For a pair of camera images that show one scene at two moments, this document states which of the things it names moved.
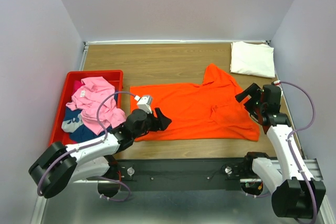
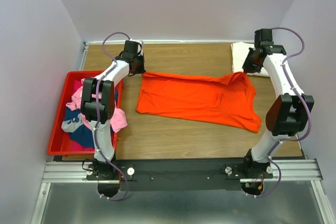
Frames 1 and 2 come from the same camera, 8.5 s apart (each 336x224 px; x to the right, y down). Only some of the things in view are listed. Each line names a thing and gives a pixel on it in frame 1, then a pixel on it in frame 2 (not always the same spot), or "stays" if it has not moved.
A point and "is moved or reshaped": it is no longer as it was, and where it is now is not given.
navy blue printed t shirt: (73, 124) stays
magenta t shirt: (77, 84) stays
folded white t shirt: (254, 60) stays
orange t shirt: (214, 110) is moved or reshaped
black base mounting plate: (179, 174) stays
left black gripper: (159, 124) → (141, 69)
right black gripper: (254, 91) → (247, 67)
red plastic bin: (115, 76) stays
